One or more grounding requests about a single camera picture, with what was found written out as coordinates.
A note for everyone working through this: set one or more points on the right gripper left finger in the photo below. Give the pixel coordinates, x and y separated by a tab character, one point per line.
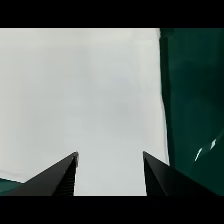
59	180

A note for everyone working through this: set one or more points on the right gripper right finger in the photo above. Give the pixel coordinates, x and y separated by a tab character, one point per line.
163	180

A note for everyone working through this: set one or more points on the white garment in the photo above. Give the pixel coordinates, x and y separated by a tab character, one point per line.
83	100

